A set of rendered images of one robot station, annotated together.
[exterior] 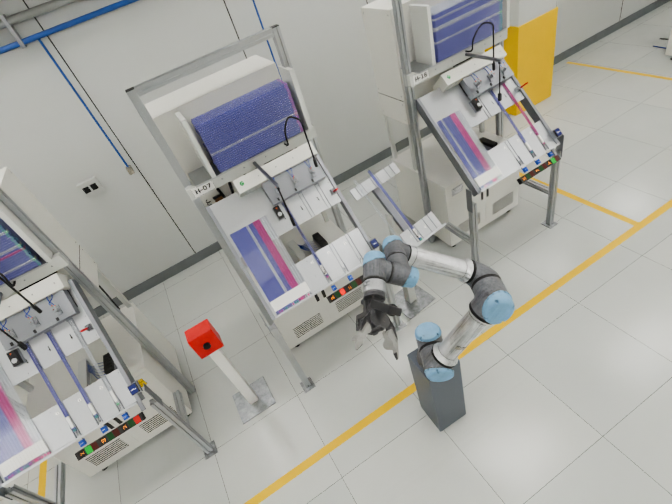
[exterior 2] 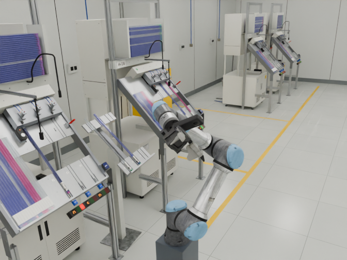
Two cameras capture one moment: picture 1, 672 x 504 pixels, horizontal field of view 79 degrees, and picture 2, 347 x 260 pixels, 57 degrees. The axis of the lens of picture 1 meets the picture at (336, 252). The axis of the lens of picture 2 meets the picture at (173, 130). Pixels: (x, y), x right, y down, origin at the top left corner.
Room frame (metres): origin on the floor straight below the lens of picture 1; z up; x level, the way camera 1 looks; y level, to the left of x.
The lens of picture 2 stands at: (-0.04, 0.76, 1.76)
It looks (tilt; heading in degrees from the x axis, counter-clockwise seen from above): 20 degrees down; 318
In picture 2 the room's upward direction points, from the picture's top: 2 degrees counter-clockwise
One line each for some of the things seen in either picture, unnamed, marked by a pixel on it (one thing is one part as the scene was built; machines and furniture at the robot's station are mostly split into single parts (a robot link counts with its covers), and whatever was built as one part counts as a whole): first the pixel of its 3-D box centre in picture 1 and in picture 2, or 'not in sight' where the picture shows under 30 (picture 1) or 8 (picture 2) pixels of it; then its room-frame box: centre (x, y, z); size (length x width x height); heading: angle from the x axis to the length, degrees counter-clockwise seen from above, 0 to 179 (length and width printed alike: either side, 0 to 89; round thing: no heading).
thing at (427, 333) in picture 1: (429, 338); (177, 213); (1.07, -0.26, 0.72); 0.13 x 0.12 x 0.14; 171
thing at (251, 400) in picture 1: (228, 368); not in sight; (1.58, 0.85, 0.39); 0.24 x 0.24 x 0.78; 16
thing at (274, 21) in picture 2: not in sight; (269, 48); (4.02, -5.91, 0.95); 1.36 x 0.82 x 1.90; 16
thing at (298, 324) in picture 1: (302, 275); (16, 226); (2.23, 0.29, 0.31); 0.70 x 0.65 x 0.62; 106
